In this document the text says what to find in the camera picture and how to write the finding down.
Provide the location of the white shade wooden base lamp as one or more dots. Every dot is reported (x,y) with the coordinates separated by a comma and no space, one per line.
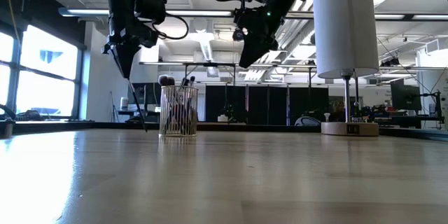
(344,28)

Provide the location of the white canister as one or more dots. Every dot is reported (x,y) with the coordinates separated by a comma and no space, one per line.
(124,104)

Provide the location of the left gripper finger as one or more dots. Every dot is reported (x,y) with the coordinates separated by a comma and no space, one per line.
(120,59)
(131,56)

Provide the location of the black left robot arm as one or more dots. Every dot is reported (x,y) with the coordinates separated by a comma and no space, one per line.
(120,3)

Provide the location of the black partition panels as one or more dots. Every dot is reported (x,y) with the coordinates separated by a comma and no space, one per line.
(266,106)

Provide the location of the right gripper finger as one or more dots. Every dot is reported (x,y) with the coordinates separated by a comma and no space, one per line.
(250,50)
(267,47)

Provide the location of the large bright window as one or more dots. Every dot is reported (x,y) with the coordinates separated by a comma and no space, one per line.
(45,77)

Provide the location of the makeup brush black fluffy head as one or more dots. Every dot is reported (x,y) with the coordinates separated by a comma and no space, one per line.
(162,80)

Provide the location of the black overhead metal rack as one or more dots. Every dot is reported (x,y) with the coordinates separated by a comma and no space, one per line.
(217,64)

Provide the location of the dark computer monitor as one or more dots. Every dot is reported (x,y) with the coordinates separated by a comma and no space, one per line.
(152,94)
(406,96)

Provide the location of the long ceiling light strip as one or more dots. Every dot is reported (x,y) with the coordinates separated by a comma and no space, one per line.
(388,17)
(87,11)

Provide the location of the dark striped oval object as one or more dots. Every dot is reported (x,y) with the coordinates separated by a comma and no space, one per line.
(307,122)

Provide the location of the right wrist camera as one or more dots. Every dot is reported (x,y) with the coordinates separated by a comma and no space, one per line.
(238,35)

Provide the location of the small white mushroom-shaped object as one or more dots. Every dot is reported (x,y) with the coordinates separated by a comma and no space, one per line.
(326,115)

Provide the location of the short thick dark makeup brush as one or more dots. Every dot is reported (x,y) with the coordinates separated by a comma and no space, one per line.
(192,78)

